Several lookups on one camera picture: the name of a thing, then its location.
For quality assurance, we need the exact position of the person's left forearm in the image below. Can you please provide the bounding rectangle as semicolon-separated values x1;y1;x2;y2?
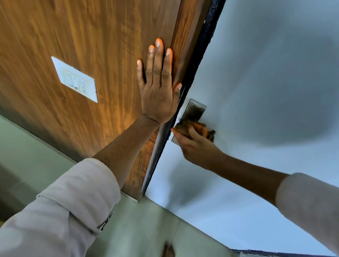
0;115;162;257

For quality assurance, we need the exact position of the white door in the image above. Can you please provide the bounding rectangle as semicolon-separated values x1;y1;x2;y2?
145;0;339;257

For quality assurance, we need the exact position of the person's left hand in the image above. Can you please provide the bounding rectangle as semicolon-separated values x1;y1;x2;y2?
137;38;183;125

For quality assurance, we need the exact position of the person's right hand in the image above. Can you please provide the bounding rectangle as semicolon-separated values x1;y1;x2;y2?
171;125;226;170

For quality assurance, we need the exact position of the brown wooden panel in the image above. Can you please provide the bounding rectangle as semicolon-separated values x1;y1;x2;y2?
0;0;213;201

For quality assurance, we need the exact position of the black door edge strip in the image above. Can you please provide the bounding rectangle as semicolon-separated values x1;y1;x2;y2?
141;0;226;197

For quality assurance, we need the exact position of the person's right forearm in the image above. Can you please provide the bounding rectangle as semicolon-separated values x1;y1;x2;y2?
211;154;339;255

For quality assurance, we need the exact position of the brown cleaning cloth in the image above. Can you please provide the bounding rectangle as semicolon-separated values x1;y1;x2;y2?
175;120;216;142

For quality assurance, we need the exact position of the person's foot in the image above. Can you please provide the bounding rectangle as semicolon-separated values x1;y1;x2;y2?
162;241;176;257

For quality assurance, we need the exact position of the white switch plate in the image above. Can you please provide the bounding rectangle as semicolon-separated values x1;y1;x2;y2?
51;56;98;103

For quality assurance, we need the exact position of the metal door handle plate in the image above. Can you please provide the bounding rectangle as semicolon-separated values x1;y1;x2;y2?
171;98;207;145

